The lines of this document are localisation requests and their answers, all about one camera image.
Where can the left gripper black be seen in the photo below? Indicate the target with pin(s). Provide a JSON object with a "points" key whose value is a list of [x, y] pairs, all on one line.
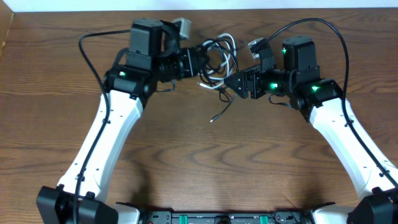
{"points": [[193, 62]]}

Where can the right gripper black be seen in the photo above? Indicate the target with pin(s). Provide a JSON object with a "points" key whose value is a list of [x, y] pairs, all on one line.
{"points": [[252, 76]]}

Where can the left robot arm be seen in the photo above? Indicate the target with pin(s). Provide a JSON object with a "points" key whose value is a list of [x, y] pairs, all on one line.
{"points": [[154, 54]]}

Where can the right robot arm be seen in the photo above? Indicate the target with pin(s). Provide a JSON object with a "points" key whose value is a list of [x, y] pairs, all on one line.
{"points": [[321, 104]]}

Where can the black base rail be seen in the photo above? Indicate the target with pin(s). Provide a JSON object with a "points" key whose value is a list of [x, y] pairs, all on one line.
{"points": [[279, 216]]}

